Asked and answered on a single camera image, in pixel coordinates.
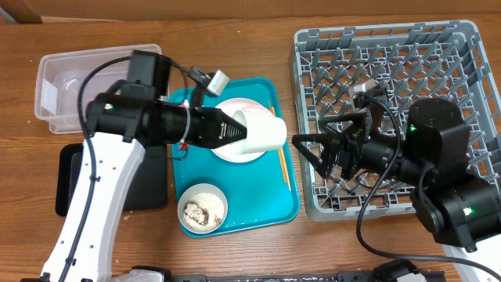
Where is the white cup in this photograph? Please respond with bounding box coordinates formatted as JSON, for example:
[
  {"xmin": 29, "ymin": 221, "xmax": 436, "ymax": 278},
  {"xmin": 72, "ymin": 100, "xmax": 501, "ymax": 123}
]
[{"xmin": 230, "ymin": 110, "xmax": 287, "ymax": 154}]

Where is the wooden chopstick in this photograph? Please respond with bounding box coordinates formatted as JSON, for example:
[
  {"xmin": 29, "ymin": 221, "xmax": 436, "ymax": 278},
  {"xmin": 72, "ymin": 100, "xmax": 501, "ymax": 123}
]
[
  {"xmin": 270, "ymin": 106, "xmax": 292, "ymax": 193},
  {"xmin": 268, "ymin": 101, "xmax": 290, "ymax": 189}
]

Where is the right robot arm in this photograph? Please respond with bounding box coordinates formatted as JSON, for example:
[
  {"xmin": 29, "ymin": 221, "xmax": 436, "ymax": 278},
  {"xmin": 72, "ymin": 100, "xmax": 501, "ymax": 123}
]
[{"xmin": 292, "ymin": 98, "xmax": 500, "ymax": 281}]

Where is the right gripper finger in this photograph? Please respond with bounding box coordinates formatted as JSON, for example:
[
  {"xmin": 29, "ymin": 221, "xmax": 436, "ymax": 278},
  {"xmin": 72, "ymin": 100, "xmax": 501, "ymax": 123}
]
[
  {"xmin": 292, "ymin": 134, "xmax": 333, "ymax": 179},
  {"xmin": 319, "ymin": 113, "xmax": 366, "ymax": 136}
]

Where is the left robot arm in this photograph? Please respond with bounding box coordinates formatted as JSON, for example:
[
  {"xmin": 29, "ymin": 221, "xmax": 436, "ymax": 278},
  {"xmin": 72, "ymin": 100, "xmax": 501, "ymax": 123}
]
[{"xmin": 38, "ymin": 50, "xmax": 247, "ymax": 281}]

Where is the clear plastic bin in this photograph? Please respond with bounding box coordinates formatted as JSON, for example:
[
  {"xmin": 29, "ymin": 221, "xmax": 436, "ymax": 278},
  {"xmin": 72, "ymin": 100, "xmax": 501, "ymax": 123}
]
[{"xmin": 34, "ymin": 44, "xmax": 162, "ymax": 134}]

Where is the pink plate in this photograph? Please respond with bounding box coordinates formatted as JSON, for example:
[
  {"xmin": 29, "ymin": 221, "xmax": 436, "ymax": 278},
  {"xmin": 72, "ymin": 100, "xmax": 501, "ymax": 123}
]
[{"xmin": 212, "ymin": 98, "xmax": 272, "ymax": 163}]

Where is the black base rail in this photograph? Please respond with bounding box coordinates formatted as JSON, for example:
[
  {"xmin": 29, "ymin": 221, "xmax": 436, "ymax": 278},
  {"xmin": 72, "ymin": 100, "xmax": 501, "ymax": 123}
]
[{"xmin": 170, "ymin": 270, "xmax": 372, "ymax": 282}]

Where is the black tray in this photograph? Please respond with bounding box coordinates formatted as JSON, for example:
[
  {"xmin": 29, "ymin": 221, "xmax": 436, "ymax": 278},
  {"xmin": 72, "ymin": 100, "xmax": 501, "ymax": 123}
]
[{"xmin": 55, "ymin": 143, "xmax": 168, "ymax": 217}]

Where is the grey dishwasher rack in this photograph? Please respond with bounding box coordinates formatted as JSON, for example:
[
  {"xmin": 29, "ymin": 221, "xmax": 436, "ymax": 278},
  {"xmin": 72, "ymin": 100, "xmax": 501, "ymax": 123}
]
[{"xmin": 289, "ymin": 19, "xmax": 501, "ymax": 222}]

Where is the teal serving tray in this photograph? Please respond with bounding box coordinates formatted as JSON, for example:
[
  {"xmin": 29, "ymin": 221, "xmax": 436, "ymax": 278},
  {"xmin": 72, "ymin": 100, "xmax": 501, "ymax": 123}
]
[{"xmin": 168, "ymin": 77, "xmax": 301, "ymax": 239}]

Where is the grey bowl with food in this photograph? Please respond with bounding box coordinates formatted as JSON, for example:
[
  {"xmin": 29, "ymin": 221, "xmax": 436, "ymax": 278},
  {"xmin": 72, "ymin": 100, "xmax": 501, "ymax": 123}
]
[{"xmin": 178, "ymin": 183, "xmax": 229, "ymax": 235}]

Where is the red snack wrapper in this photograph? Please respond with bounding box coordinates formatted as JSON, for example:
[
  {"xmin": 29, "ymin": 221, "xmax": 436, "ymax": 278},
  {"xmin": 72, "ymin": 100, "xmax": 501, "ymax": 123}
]
[{"xmin": 178, "ymin": 143, "xmax": 189, "ymax": 151}]

